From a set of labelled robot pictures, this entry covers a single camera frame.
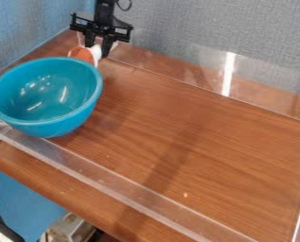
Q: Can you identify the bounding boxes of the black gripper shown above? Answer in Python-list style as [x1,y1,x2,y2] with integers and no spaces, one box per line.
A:
[70,0,133,58]

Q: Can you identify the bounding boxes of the white and brown toy mushroom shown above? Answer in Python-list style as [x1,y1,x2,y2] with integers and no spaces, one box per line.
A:
[67,44,102,67]

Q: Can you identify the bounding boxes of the blue plastic bowl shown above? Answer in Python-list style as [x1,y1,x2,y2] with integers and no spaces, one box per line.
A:
[0,57,105,138]

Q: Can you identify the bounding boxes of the white power strip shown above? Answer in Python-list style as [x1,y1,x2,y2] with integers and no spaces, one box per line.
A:
[38,213,97,242]

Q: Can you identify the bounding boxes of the black cable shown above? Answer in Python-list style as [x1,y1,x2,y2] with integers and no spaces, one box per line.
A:
[116,0,133,12]

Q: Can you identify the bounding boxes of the clear acrylic barrier wall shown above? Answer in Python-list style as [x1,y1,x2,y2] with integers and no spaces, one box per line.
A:
[0,44,300,242]

